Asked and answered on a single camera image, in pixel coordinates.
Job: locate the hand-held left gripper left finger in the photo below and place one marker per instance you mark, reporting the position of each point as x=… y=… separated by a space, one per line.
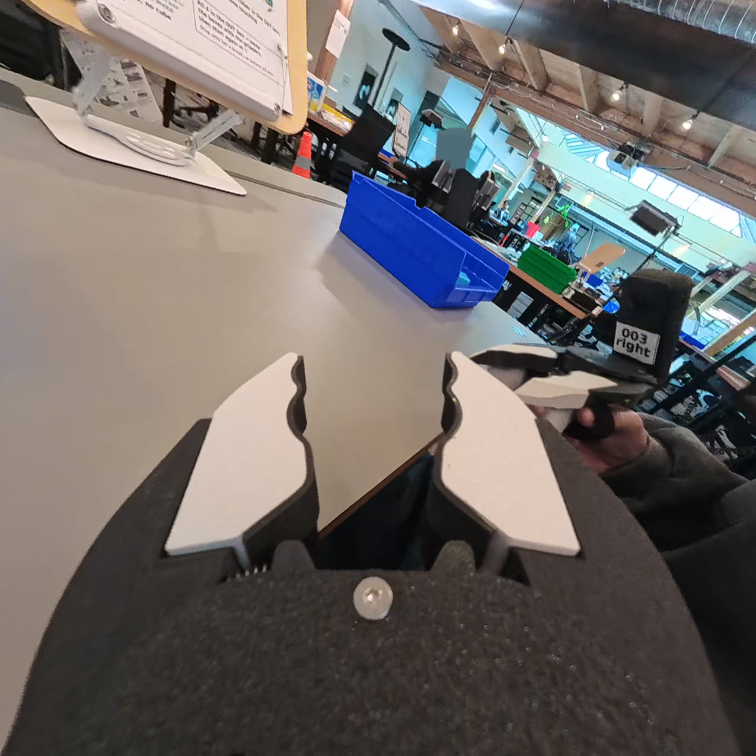
x=248 y=472

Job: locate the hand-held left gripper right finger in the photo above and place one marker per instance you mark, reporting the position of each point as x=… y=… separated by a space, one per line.
x=508 y=472

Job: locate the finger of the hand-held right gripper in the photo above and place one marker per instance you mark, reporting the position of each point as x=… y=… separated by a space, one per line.
x=567 y=390
x=525 y=351

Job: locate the light blue cube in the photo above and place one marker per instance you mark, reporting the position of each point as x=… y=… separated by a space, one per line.
x=463 y=280

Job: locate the blue plastic bin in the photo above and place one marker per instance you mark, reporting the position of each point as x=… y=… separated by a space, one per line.
x=401 y=236

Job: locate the grey desk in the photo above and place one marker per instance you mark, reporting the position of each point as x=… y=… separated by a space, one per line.
x=147 y=295

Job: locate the person's right hand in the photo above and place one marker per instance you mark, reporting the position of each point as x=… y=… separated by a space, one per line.
x=620 y=449

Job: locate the wooden work table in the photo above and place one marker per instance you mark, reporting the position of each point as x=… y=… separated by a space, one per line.
x=543 y=292

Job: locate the green plastic crate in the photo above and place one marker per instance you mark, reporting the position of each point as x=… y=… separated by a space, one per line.
x=546 y=269

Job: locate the orange traffic cone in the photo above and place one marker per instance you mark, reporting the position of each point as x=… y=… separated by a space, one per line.
x=302 y=156

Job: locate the wooden board document stand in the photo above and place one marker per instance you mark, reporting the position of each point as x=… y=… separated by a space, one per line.
x=177 y=159

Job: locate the tissue pack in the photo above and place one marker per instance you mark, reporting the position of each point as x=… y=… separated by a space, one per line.
x=316 y=94

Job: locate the newspaper sheet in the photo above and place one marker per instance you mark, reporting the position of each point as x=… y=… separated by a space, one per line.
x=130 y=91

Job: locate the printed instruction sheet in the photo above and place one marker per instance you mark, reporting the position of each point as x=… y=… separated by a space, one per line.
x=236 y=47

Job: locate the white wall notice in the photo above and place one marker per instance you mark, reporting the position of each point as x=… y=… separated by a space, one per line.
x=338 y=32

